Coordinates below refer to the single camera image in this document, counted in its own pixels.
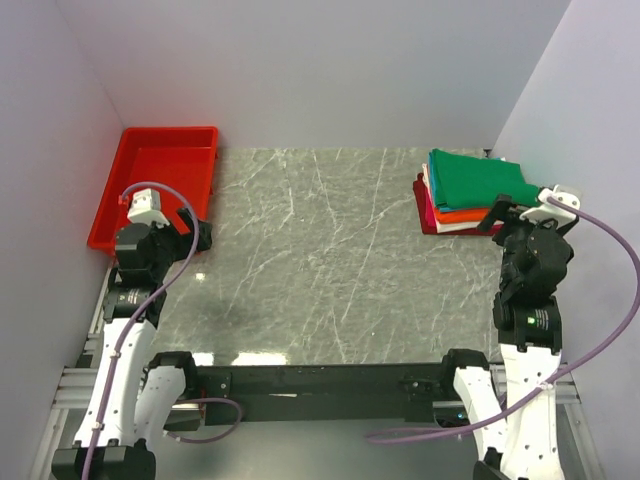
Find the red plastic bin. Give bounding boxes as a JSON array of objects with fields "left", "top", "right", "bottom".
[{"left": 87, "top": 126, "right": 218, "bottom": 256}]

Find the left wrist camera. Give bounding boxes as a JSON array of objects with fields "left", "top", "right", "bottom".
[{"left": 119, "top": 188, "right": 169, "bottom": 228}]

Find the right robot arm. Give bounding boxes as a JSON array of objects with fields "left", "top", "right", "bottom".
[{"left": 445, "top": 194, "right": 577, "bottom": 479}]

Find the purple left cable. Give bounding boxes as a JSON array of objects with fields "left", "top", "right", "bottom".
[{"left": 77, "top": 182, "right": 246, "bottom": 480}]

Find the dark red folded shirt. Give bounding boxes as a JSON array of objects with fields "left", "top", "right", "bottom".
[{"left": 413, "top": 173, "right": 501, "bottom": 236}]

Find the green t shirt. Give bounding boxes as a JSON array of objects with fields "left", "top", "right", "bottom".
[{"left": 429, "top": 149, "right": 540, "bottom": 210}]

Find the teal folded shirt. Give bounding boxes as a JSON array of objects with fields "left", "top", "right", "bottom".
[{"left": 428, "top": 160, "right": 450, "bottom": 211}]

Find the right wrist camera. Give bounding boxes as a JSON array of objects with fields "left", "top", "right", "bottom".
[{"left": 519, "top": 184, "right": 582, "bottom": 227}]

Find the aluminium rail frame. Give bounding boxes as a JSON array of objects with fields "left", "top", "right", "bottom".
[{"left": 28, "top": 280, "right": 605, "bottom": 479}]

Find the orange folded shirt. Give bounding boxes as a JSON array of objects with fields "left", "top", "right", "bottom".
[{"left": 433, "top": 208, "right": 489, "bottom": 224}]

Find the white folded shirt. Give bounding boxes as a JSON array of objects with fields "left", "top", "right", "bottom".
[{"left": 422, "top": 163, "right": 488, "bottom": 234}]

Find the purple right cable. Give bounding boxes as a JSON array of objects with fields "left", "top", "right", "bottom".
[{"left": 364, "top": 195, "right": 640, "bottom": 446}]

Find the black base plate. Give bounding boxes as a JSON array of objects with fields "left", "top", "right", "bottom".
[{"left": 192, "top": 363, "right": 469, "bottom": 427}]

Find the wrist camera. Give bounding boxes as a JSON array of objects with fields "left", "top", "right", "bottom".
[
  {"left": 519, "top": 184, "right": 582, "bottom": 227},
  {"left": 119, "top": 188, "right": 169, "bottom": 228}
]

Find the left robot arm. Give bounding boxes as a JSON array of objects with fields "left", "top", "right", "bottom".
[{"left": 51, "top": 208, "right": 212, "bottom": 479}]

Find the magenta folded shirt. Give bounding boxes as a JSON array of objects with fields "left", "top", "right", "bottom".
[{"left": 426, "top": 196, "right": 479, "bottom": 234}]

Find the purple cable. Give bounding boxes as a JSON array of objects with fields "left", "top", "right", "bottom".
[
  {"left": 77, "top": 182, "right": 246, "bottom": 480},
  {"left": 364, "top": 195, "right": 640, "bottom": 446}
]

